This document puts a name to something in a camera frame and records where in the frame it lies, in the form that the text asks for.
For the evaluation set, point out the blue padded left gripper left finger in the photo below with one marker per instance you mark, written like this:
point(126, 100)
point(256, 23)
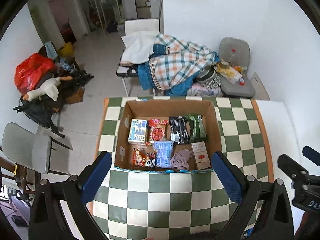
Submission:
point(93, 175)

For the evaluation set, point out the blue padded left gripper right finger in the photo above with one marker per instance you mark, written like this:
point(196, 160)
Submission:
point(229, 175)

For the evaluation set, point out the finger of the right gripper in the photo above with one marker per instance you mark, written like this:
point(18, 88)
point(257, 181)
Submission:
point(295, 171)
point(311, 154)

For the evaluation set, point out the white red small box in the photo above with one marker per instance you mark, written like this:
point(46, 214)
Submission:
point(201, 155)

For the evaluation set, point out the orange snack packet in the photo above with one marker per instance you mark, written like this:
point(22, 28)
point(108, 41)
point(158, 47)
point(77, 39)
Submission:
point(143, 159)

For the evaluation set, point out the purple cloth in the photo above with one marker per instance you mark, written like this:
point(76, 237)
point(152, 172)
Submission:
point(180, 160)

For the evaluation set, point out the green packet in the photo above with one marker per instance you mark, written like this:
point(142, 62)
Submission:
point(197, 130)

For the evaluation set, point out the yellow blue tissue pack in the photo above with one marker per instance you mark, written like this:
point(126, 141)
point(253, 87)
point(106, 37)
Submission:
point(138, 132)

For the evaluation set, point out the black wipes packet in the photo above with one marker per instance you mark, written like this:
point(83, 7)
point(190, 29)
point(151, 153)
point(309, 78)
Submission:
point(179, 133)

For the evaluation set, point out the light blue tissue pack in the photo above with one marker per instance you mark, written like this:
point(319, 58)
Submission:
point(164, 150)

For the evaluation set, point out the red floral wet wipes pack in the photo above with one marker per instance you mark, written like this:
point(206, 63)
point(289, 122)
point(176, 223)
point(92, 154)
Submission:
point(156, 130)

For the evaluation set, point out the green white checkered tablecloth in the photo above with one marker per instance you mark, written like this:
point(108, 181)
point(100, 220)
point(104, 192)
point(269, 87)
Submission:
point(137, 205)

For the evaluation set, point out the grey chair left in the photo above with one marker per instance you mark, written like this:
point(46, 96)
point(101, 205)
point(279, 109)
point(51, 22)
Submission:
point(28, 149)

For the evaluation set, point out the small cardboard box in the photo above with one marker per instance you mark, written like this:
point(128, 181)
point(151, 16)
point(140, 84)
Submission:
point(76, 96)

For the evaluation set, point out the white plush goose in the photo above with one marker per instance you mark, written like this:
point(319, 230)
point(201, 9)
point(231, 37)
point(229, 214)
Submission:
point(49, 88)

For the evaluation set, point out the snack bag on chair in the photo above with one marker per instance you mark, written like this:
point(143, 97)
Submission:
point(229, 73)

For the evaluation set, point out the red plastic bag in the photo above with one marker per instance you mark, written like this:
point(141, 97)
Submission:
point(30, 72)

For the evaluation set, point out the grey padded chair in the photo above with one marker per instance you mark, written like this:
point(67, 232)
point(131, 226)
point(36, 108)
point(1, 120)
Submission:
point(244, 88)

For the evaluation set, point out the plastic bottle red cap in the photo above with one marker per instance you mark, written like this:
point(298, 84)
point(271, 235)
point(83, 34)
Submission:
point(232, 57)

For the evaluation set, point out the plaid blanket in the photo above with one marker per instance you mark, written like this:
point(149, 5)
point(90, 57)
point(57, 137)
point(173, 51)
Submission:
point(174, 65)

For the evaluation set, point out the yellow bag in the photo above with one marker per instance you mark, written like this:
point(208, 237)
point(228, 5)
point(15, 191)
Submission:
point(66, 51)

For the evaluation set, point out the white cloth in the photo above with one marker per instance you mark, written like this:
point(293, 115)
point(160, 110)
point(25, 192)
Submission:
point(138, 47)

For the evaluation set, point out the white folding chair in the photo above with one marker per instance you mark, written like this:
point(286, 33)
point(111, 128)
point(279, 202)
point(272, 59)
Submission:
point(132, 26)

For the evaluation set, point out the black stroller frame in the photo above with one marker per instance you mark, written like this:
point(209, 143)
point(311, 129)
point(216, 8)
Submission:
point(41, 110)

